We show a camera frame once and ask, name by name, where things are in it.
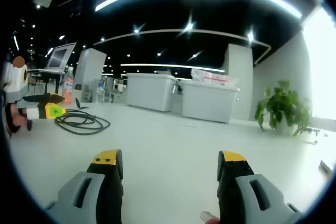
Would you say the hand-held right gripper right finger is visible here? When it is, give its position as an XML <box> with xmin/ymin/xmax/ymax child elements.
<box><xmin>217</xmin><ymin>150</ymin><xmax>302</xmax><ymax>224</ymax></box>

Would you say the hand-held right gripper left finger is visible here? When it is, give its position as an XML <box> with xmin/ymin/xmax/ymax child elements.
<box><xmin>43</xmin><ymin>148</ymin><xmax>124</xmax><ymax>224</ymax></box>

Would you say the black Velcro strap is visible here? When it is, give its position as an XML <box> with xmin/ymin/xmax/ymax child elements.
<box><xmin>75</xmin><ymin>98</ymin><xmax>90</xmax><ymax>110</ymax></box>

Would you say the black data cable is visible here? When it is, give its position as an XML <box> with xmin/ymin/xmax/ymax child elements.
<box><xmin>54</xmin><ymin>108</ymin><xmax>111</xmax><ymax>136</ymax></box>

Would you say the person's left hand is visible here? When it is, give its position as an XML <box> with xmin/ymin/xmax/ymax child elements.
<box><xmin>5</xmin><ymin>102</ymin><xmax>33</xmax><ymax>137</ymax></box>

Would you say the person's right hand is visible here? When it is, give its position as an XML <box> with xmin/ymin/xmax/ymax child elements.
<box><xmin>199</xmin><ymin>210</ymin><xmax>221</xmax><ymax>224</ymax></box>

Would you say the orange drink bottle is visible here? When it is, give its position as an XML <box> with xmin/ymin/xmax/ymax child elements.
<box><xmin>62</xmin><ymin>66</ymin><xmax>74</xmax><ymax>105</ymax></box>

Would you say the dark-legged side table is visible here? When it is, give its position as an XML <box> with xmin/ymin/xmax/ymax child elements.
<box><xmin>27</xmin><ymin>68</ymin><xmax>66</xmax><ymax>95</ymax></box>

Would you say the silver laptop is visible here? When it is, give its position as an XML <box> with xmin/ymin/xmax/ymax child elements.
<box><xmin>45</xmin><ymin>42</ymin><xmax>77</xmax><ymax>74</ymax></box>

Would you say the clear water bottle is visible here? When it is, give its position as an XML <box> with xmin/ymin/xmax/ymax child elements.
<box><xmin>96</xmin><ymin>82</ymin><xmax>106</xmax><ymax>104</ymax></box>

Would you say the grey flat object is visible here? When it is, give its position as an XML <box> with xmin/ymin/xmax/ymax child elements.
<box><xmin>319</xmin><ymin>159</ymin><xmax>334</xmax><ymax>176</ymax></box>

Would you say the green potted plant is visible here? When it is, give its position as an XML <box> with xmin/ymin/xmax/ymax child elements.
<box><xmin>254</xmin><ymin>79</ymin><xmax>313</xmax><ymax>137</ymax></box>

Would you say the white storage bin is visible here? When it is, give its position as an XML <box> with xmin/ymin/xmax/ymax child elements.
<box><xmin>180</xmin><ymin>80</ymin><xmax>240</xmax><ymax>124</ymax></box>
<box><xmin>126</xmin><ymin>72</ymin><xmax>177</xmax><ymax>112</ymax></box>

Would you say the stack of pink white packets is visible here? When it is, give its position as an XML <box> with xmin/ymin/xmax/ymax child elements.
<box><xmin>191</xmin><ymin>68</ymin><xmax>238</xmax><ymax>86</ymax></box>

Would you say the straight ceiling light strip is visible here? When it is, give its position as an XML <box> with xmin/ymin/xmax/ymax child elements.
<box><xmin>120</xmin><ymin>63</ymin><xmax>226</xmax><ymax>73</ymax></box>

